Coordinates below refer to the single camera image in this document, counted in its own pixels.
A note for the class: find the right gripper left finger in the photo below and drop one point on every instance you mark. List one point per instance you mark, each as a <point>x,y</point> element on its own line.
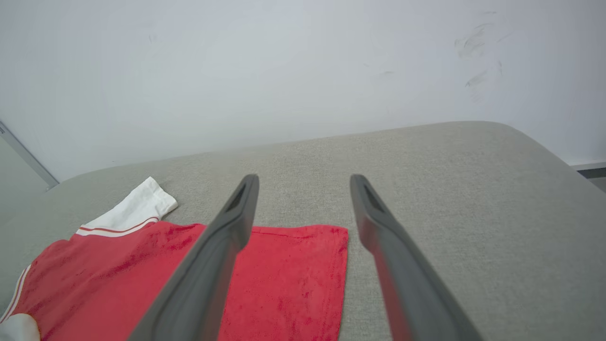
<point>203,279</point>

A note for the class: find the grey wall baseboard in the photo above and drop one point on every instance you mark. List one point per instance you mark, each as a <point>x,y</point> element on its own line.
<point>589,169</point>

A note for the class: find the red and white garment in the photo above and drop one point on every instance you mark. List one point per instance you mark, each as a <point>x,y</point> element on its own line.
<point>293,284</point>

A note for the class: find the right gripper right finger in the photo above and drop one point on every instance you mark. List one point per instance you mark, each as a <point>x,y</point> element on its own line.
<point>407,284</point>

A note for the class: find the grey metal frame strip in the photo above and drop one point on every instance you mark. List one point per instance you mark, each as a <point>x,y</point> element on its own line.
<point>28,158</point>

